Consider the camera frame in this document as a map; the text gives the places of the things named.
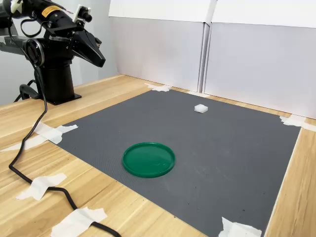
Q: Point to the small white plastic terminal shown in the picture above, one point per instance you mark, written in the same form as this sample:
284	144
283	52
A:
201	108

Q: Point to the round green lid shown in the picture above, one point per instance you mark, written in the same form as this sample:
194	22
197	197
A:
148	160

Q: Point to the white partition panel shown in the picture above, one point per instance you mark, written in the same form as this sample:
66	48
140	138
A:
158	49
261	64

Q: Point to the white tape piece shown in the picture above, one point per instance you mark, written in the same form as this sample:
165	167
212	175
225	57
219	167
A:
293	121
198	94
74	222
237	229
53	134
39	186
158	87

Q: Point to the dark grey mat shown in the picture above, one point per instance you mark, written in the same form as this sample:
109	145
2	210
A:
209	153

